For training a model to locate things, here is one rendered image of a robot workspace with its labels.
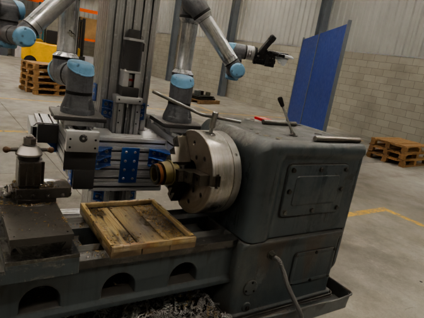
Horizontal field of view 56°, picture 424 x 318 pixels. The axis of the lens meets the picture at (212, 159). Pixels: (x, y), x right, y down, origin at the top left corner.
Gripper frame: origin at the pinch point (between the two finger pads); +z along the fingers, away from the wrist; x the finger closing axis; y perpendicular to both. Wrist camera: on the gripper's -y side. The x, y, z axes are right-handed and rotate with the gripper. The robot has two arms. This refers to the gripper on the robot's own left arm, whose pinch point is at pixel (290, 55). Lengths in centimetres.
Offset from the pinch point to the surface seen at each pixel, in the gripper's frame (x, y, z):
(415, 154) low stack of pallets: -521, 203, 462
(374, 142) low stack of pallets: -561, 202, 389
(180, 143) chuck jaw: 78, 30, -56
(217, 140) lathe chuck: 84, 25, -43
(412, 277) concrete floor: -42, 165, 161
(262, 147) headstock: 89, 24, -28
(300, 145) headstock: 83, 22, -12
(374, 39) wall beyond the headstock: -978, 8, 522
